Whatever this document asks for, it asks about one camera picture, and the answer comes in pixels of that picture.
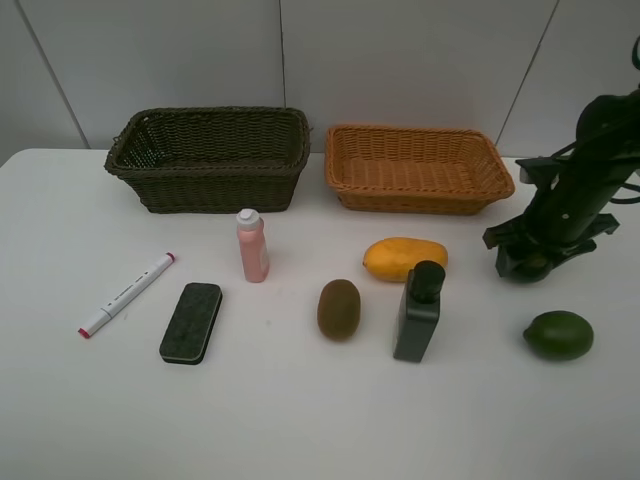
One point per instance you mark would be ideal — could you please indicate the brown kiwi fruit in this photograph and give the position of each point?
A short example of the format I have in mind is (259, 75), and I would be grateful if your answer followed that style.
(339, 310)

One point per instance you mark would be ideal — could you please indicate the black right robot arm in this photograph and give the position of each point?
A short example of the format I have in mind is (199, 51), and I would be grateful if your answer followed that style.
(573, 186)

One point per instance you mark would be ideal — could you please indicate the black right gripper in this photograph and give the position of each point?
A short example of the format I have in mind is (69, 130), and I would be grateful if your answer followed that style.
(557, 225)

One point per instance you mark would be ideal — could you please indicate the dark green square bottle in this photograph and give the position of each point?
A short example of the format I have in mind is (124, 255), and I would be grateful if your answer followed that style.
(419, 311)

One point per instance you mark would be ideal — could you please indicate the dark brown wicker basket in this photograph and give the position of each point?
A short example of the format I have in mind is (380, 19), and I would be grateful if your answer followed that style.
(212, 159)

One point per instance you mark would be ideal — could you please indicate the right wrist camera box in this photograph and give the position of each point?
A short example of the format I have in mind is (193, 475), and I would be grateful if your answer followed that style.
(538, 171)

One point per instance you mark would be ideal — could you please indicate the green lime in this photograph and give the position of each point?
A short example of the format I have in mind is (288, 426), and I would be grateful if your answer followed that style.
(559, 336)

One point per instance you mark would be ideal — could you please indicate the white marker red caps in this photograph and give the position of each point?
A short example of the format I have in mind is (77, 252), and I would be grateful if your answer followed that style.
(115, 305)

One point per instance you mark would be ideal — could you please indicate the orange wicker basket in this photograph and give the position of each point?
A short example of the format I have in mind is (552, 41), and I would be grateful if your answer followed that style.
(414, 170)

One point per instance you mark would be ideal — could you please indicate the yellow mango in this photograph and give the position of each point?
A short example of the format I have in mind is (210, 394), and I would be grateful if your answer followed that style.
(391, 259)

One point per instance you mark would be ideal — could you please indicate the dark green mangosteen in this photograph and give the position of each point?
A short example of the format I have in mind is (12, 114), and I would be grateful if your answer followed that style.
(531, 269)

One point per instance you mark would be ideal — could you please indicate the black felt board eraser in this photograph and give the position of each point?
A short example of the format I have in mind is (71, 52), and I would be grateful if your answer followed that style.
(187, 335)

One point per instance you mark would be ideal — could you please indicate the pink bottle white cap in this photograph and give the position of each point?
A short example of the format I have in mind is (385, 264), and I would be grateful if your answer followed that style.
(252, 243)

